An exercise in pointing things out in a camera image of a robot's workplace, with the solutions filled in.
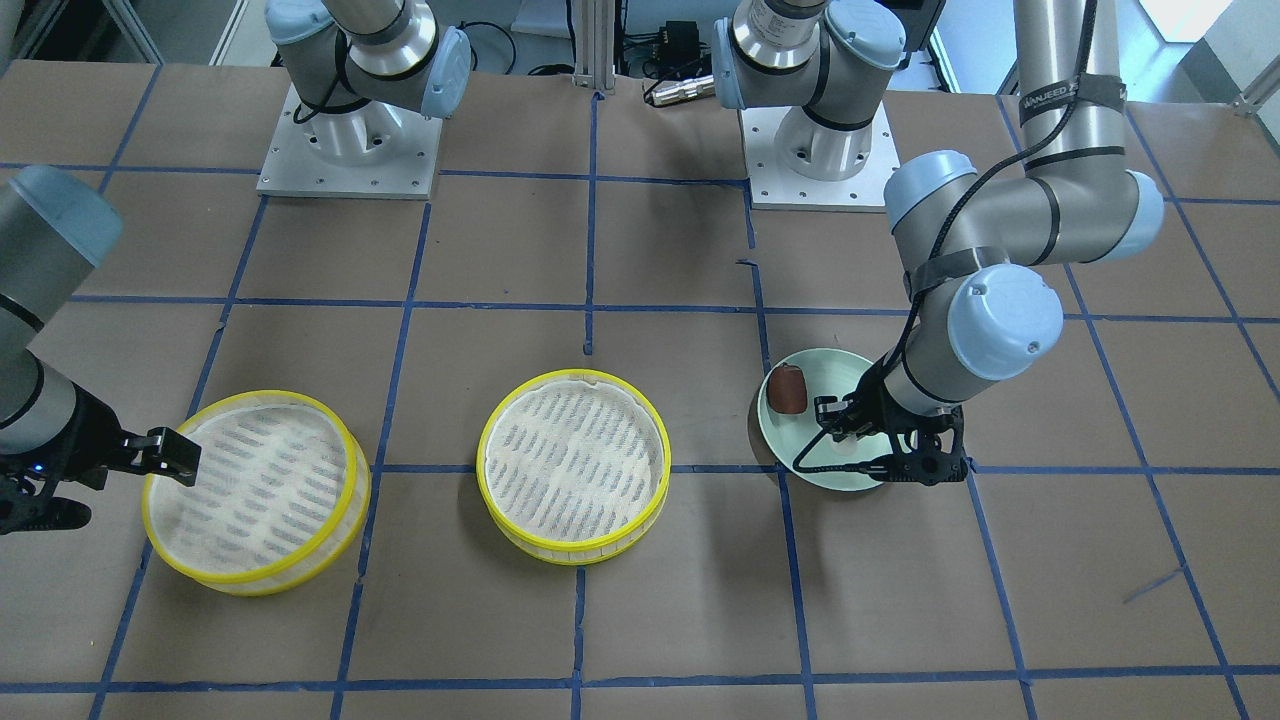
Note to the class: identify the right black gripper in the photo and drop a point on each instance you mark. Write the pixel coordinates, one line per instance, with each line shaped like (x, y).
(82, 432)

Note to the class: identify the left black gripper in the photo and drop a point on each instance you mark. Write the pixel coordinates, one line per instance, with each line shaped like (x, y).
(873, 401)

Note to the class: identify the white bun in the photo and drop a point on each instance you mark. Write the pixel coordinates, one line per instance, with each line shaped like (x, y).
(843, 446)

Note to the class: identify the brown bun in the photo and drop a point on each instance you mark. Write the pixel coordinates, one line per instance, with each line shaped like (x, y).
(785, 390)

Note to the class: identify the yellow steamer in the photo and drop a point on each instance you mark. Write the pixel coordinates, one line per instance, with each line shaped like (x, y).
(282, 489)
(574, 466)

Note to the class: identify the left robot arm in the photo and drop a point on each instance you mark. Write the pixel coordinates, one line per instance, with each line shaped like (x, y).
(969, 243)

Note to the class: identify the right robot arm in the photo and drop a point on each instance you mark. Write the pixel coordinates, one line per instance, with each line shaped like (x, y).
(344, 58)

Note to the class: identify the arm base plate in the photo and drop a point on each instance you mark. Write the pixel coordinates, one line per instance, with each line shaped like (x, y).
(376, 152)
(794, 164)

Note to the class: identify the aluminium frame post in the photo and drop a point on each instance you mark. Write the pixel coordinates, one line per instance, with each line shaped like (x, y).
(595, 30)

